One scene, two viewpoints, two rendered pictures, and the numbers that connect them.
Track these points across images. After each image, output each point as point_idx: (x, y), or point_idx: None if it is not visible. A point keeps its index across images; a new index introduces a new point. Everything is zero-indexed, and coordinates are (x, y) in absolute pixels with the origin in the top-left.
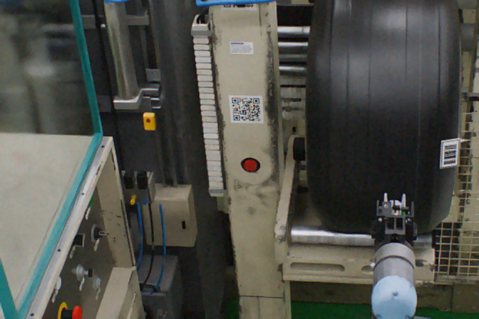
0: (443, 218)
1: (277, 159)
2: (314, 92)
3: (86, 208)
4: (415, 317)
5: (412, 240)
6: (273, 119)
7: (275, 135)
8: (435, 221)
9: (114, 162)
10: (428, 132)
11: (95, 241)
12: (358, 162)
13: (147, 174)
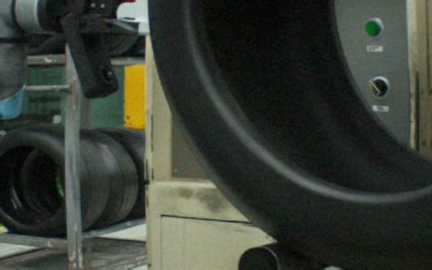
0: (189, 136)
1: None
2: None
3: (369, 37)
4: None
5: (74, 10)
6: None
7: None
8: (172, 113)
9: (407, 7)
10: None
11: (379, 99)
12: None
13: None
